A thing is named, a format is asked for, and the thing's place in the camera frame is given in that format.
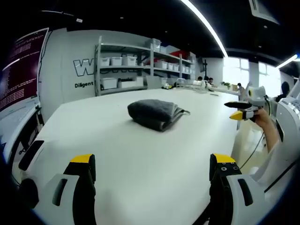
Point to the long ceiling light strip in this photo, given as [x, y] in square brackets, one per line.
[208, 25]

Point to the computer monitor with text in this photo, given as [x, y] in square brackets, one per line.
[21, 70]

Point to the ceiling air vent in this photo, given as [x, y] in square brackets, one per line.
[263, 10]

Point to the grey metal shelf rack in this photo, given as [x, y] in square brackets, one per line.
[152, 68]

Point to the black round object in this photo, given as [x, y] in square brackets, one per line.
[29, 193]

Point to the short ceiling light strip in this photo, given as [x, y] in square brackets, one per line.
[288, 60]

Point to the black screen on stand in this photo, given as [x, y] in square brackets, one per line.
[203, 66]

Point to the person's right hand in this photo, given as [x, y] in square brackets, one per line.
[261, 117]

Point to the person's white clothing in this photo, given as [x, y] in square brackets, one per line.
[276, 168]

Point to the dark grey towel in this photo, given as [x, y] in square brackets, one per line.
[152, 111]

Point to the row of white storage bins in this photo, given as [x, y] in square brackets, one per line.
[117, 61]

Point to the bright window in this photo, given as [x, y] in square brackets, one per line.
[236, 71]

